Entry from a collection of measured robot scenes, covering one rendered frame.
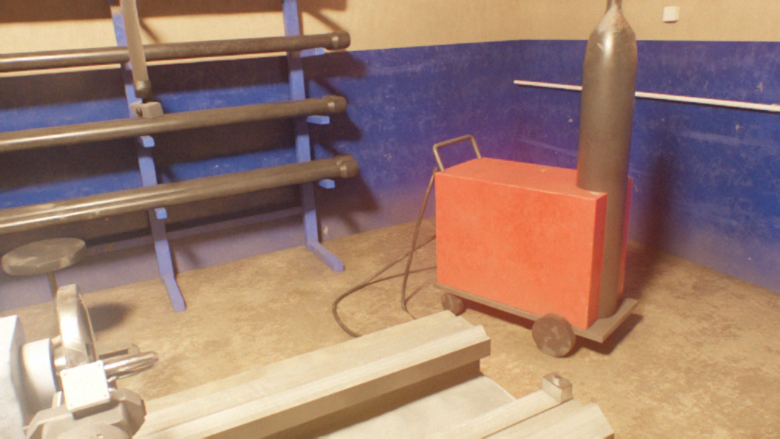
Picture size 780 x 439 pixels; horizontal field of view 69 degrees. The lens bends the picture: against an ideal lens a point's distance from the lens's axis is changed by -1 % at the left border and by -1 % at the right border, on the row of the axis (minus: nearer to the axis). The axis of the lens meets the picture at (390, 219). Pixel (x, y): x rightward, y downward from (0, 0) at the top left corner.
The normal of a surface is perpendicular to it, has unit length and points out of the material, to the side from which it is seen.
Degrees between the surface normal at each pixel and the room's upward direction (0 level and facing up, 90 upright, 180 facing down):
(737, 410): 0
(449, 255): 90
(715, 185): 90
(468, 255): 90
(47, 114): 90
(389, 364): 48
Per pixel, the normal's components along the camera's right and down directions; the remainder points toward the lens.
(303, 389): 0.32, -0.43
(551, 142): -0.88, 0.19
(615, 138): 0.05, 0.32
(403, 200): 0.47, 0.26
